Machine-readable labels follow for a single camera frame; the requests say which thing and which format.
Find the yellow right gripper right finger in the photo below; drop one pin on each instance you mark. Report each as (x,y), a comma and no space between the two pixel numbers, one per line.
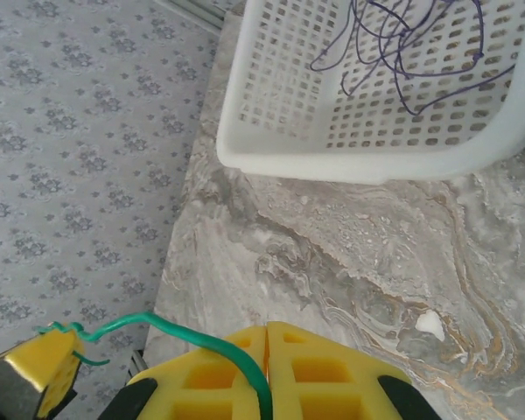
(367,389)

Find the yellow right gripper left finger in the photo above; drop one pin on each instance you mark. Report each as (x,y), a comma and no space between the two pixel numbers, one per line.
(170,385)

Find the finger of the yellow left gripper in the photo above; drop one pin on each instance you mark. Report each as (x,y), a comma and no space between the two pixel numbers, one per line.
(30,363)

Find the white perforated plastic basket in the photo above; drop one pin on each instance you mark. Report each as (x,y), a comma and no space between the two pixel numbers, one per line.
(310,166)

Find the aluminium table frame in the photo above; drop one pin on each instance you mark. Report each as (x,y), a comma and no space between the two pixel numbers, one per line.
(138,363)

